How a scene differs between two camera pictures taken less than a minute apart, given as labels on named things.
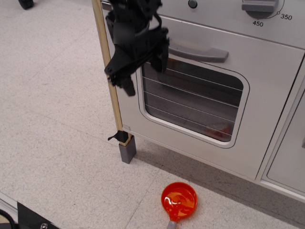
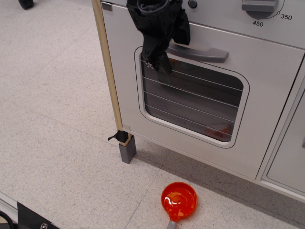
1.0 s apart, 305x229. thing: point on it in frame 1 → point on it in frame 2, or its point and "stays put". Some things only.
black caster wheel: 26,4 stays put
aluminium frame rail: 10,205 stays put
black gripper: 138,37 → 157,20
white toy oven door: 228,113 stays put
